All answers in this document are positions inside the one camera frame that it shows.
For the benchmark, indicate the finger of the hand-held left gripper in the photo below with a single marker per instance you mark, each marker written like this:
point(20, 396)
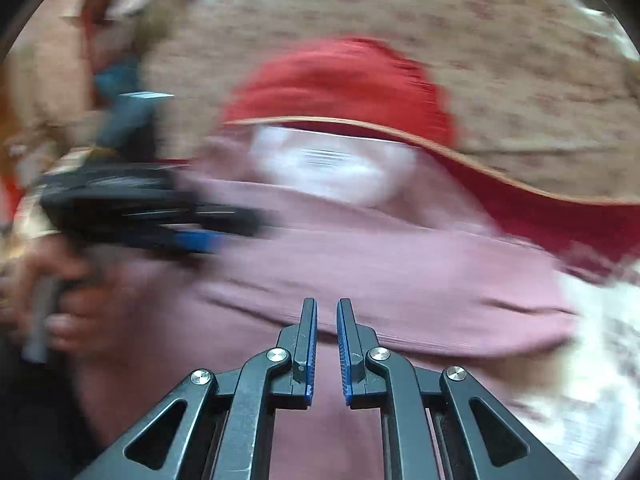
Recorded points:
point(230, 220)
point(195, 244)

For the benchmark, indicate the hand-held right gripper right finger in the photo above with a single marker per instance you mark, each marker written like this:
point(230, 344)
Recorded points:
point(343, 355)

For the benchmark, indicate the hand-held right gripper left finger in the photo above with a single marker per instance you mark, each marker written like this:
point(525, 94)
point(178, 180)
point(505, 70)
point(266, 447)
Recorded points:
point(312, 352)

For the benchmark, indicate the pink fleece garment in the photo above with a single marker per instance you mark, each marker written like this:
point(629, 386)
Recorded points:
point(375, 270)

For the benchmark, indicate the person's left hand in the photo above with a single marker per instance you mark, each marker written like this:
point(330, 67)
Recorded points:
point(75, 310)

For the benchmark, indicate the teal cloth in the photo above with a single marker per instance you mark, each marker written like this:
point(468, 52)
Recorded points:
point(117, 80)

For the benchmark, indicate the beige cloth pile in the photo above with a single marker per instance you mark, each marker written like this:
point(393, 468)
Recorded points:
point(45, 85)

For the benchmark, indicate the red ruffled pillow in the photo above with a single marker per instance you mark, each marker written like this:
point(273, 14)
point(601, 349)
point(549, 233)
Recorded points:
point(325, 85)

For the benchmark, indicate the red and white floral blanket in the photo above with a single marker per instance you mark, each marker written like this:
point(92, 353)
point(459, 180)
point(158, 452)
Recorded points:
point(530, 210)

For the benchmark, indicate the beige floral quilt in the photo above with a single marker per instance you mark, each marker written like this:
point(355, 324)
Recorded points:
point(350, 10)

